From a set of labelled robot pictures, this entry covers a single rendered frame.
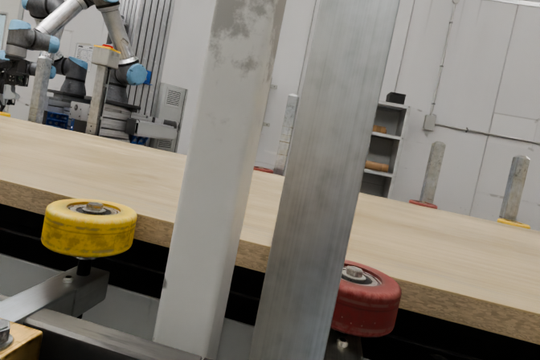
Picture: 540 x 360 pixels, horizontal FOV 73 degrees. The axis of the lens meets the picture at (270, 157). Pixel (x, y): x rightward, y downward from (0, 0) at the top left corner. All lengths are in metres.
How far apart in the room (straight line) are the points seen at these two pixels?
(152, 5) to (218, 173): 2.35
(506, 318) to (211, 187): 0.29
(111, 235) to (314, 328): 0.23
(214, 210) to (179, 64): 4.09
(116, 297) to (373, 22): 0.41
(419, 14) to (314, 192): 4.21
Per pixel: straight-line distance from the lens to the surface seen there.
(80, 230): 0.36
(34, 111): 1.72
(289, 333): 0.19
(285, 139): 1.27
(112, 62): 1.55
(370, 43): 0.18
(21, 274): 0.56
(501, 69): 4.48
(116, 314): 0.50
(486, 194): 4.39
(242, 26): 0.31
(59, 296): 0.38
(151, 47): 2.58
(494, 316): 0.41
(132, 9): 2.61
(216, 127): 0.30
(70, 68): 2.71
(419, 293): 0.39
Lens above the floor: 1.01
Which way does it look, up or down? 3 degrees down
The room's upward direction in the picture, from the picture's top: 11 degrees clockwise
